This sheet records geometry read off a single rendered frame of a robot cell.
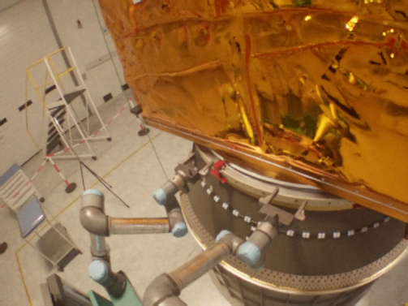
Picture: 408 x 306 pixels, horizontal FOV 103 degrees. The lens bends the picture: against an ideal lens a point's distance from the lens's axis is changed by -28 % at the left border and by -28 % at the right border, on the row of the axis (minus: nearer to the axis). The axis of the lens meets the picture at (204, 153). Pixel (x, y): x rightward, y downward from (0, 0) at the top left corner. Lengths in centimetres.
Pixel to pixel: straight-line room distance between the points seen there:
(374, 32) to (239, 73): 49
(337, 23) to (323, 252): 105
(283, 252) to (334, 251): 28
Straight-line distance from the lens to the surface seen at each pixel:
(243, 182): 111
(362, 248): 137
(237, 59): 83
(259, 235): 81
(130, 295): 143
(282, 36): 73
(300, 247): 125
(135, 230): 100
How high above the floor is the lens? 251
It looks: 37 degrees down
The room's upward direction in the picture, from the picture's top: 16 degrees counter-clockwise
